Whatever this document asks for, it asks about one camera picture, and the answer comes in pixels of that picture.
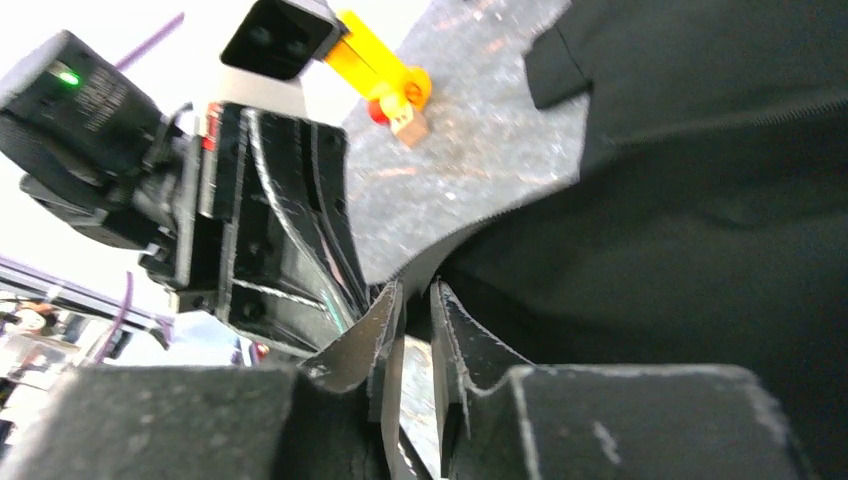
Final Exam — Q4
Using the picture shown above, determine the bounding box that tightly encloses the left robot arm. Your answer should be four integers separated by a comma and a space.
1, 31, 371, 356

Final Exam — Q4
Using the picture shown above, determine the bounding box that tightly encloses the red toy piece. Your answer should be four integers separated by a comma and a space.
367, 99, 391, 125

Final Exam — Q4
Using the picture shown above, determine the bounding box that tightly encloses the black jacket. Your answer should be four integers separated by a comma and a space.
405, 1, 847, 479

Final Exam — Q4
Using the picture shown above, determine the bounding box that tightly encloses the small wooden cube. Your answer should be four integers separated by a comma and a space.
390, 106, 430, 148

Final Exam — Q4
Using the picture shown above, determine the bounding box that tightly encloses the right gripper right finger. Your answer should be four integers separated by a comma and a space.
429, 281, 814, 479

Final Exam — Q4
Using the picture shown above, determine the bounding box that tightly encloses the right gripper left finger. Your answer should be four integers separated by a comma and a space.
1, 281, 404, 479

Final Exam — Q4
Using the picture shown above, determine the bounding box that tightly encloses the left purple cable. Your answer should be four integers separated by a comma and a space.
112, 11, 187, 73

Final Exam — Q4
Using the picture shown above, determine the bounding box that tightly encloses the yellow toy block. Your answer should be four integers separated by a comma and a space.
323, 10, 432, 110

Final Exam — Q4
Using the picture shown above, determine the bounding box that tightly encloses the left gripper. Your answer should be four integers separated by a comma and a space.
139, 102, 370, 358

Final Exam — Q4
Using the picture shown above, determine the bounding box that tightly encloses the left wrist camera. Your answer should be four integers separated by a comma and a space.
220, 0, 347, 82

